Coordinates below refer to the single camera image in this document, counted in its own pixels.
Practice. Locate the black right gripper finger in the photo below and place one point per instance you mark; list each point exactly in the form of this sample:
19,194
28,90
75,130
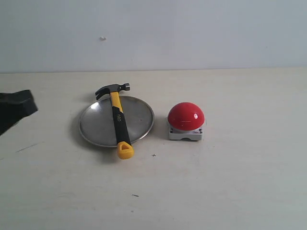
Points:
14,107

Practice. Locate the round metal plate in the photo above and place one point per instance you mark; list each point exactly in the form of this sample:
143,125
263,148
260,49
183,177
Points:
97,127

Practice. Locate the yellow black claw hammer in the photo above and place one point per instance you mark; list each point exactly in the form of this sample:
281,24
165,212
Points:
124,147

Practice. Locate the red dome push button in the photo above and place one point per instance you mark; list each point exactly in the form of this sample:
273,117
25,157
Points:
185,121

